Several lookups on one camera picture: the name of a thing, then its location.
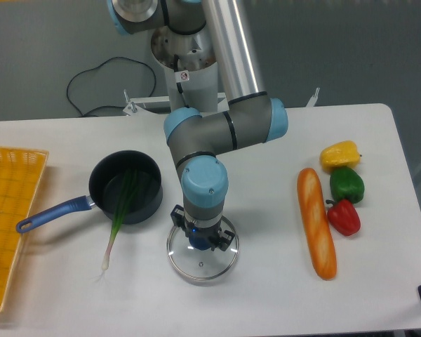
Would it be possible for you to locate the green bell pepper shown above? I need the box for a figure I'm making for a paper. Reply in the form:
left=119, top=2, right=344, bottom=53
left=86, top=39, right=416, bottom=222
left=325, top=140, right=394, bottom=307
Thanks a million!
left=330, top=166, right=365, bottom=204

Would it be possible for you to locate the yellow bell pepper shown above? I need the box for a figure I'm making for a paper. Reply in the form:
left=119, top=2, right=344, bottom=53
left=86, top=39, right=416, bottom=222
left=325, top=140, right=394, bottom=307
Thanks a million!
left=319, top=140, right=361, bottom=172

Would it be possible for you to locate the orange baguette bread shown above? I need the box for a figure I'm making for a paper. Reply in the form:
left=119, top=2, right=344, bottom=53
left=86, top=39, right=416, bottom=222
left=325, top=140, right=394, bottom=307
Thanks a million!
left=297, top=168, right=338, bottom=280

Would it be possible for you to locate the glass pot lid blue knob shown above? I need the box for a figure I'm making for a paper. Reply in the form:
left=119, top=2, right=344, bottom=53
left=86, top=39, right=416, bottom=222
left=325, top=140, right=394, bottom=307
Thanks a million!
left=166, top=216, right=239, bottom=284

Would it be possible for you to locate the yellow woven basket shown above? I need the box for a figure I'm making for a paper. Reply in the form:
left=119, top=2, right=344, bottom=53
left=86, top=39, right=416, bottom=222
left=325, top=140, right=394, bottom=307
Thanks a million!
left=0, top=147, right=48, bottom=312

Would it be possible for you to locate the green spring onion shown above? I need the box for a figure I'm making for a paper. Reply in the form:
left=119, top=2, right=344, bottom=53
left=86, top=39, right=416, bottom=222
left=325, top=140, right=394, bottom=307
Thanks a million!
left=95, top=169, right=138, bottom=282

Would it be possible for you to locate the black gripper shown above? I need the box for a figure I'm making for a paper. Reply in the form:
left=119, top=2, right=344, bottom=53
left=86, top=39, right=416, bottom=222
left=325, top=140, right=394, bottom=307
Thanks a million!
left=171, top=204, right=232, bottom=251

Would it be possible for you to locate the red bell pepper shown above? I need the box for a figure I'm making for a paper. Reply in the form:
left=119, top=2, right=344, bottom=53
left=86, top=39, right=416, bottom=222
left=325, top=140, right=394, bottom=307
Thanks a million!
left=326, top=199, right=361, bottom=237

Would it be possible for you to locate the black cable on floor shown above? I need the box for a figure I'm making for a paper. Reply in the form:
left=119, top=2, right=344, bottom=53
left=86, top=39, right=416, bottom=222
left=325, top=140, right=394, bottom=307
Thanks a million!
left=66, top=56, right=157, bottom=117

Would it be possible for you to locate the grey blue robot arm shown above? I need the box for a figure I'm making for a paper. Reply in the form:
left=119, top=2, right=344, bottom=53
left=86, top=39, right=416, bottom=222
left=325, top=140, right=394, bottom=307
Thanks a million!
left=107, top=1, right=288, bottom=251

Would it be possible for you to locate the dark pot blue handle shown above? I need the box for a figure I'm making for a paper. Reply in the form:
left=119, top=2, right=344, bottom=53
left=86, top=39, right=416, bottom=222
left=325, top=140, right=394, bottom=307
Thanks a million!
left=16, top=150, right=163, bottom=234

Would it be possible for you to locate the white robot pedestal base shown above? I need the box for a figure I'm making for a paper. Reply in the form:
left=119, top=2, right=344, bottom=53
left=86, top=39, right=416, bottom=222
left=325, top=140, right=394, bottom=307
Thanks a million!
left=123, top=27, right=228, bottom=115

